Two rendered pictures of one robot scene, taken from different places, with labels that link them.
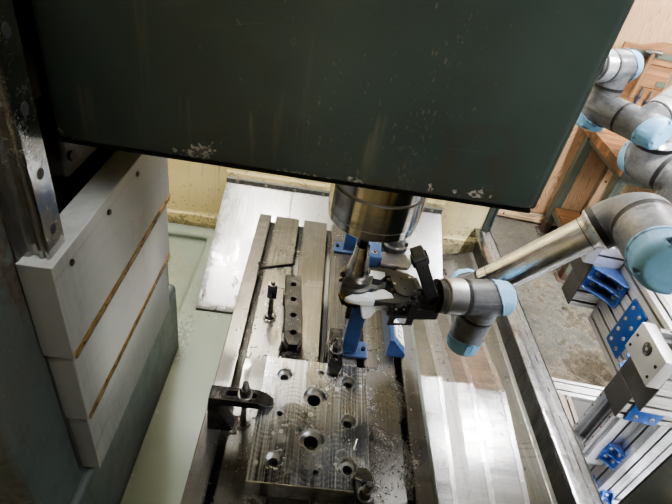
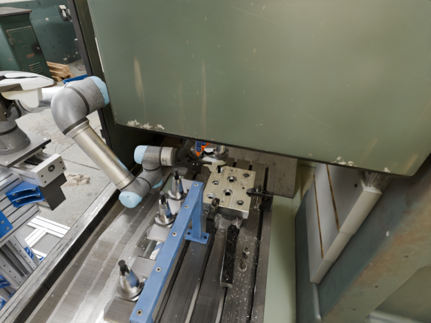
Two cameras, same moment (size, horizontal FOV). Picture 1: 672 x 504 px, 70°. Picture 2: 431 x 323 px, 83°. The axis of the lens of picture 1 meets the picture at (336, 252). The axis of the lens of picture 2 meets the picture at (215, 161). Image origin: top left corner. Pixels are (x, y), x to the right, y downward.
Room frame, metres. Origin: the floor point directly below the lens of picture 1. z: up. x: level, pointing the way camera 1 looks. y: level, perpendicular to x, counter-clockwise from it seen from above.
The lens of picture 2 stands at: (1.46, 0.16, 1.85)
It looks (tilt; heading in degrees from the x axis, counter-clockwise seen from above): 39 degrees down; 197
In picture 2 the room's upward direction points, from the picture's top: 4 degrees clockwise
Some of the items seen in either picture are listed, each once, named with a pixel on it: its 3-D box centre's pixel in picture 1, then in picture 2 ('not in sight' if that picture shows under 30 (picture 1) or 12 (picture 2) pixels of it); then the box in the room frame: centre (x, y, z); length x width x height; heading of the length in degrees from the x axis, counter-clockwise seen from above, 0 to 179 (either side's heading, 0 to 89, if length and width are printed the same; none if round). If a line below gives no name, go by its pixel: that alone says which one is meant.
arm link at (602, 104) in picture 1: (602, 108); not in sight; (1.26, -0.58, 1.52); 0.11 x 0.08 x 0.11; 34
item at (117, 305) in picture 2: not in sight; (118, 310); (1.31, -0.09, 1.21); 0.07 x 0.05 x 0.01; 96
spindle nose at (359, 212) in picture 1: (379, 187); not in sight; (0.71, -0.05, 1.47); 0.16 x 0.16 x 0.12
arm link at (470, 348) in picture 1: (468, 324); (151, 175); (0.80, -0.32, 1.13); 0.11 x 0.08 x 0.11; 178
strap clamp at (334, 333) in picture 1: (333, 357); (213, 211); (0.77, -0.04, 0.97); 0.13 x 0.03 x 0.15; 6
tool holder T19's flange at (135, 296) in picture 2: not in sight; (131, 286); (1.26, -0.10, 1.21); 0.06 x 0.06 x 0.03
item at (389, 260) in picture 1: (396, 261); (183, 184); (0.87, -0.14, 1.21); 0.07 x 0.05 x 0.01; 96
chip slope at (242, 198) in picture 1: (329, 271); not in sight; (1.36, 0.01, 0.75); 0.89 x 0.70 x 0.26; 96
